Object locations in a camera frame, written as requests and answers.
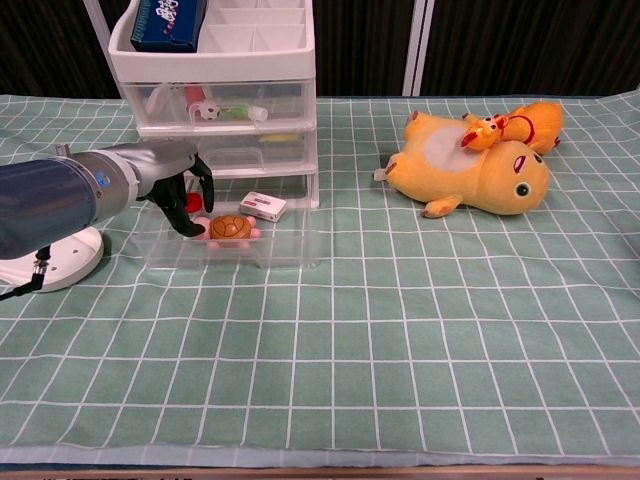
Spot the white plastic bag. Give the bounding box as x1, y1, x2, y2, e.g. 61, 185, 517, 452
144, 82, 184, 121

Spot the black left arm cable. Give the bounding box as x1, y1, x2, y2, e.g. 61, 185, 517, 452
0, 247, 54, 301

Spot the white oval plastic dish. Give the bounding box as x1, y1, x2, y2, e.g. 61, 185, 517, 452
0, 225, 105, 294

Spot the clear plastic drawer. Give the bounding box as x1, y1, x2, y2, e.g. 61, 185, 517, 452
137, 127, 319, 177
130, 174, 321, 271
119, 79, 316, 130

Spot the white frame pillar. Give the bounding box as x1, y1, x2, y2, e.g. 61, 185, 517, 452
82, 0, 126, 99
402, 0, 436, 96

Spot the small white red box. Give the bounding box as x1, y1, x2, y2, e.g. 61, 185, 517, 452
238, 191, 288, 222

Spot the yellow plush animal toy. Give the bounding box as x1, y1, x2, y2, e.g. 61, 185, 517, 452
373, 110, 551, 219

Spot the small pink brown turtle toy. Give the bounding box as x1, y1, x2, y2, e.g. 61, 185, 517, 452
192, 214, 262, 251

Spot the white plastic drawer unit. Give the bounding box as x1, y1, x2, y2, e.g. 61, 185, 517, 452
108, 0, 321, 210

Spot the green checkered tablecloth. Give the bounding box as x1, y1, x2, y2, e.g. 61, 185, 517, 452
0, 92, 640, 469

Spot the green clear tube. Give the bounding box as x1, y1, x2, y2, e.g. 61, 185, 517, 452
219, 104, 269, 123

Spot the orange rubber chicken toy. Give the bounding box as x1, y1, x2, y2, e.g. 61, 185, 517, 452
460, 101, 565, 155

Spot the dark blue printed box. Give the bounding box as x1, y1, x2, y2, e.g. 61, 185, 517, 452
130, 0, 210, 54

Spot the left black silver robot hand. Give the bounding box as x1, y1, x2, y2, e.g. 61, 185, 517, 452
130, 141, 216, 239

